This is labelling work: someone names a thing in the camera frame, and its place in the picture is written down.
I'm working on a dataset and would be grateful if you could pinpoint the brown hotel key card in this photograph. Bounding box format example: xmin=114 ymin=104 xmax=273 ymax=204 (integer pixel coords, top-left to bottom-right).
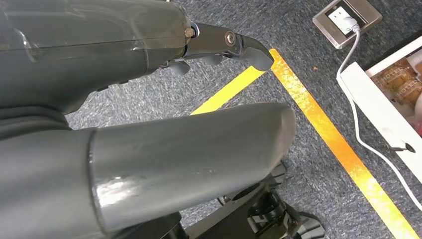
xmin=395 ymin=82 xmax=422 ymax=107
xmin=374 ymin=64 xmax=415 ymax=89

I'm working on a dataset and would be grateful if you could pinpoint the black robot foot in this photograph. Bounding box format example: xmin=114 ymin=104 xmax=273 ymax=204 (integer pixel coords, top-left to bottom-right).
xmin=112 ymin=161 xmax=326 ymax=239

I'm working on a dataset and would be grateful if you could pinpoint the yellow floor tape corner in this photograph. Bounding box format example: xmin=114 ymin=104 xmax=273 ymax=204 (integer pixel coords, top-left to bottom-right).
xmin=190 ymin=48 xmax=420 ymax=239

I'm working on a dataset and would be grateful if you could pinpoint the metal floor socket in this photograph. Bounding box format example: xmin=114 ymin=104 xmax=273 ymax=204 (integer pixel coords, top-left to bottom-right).
xmin=312 ymin=0 xmax=383 ymax=50

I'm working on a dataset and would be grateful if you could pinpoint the white tray box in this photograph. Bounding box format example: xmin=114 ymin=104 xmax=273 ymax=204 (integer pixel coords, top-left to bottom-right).
xmin=339 ymin=34 xmax=422 ymax=184

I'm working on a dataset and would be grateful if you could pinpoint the black latch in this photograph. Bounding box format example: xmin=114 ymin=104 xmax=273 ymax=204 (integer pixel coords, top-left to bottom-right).
xmin=384 ymin=142 xmax=417 ymax=154

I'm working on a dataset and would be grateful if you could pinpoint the white power cable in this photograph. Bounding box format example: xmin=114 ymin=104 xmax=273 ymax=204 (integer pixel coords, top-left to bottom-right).
xmin=336 ymin=15 xmax=422 ymax=212

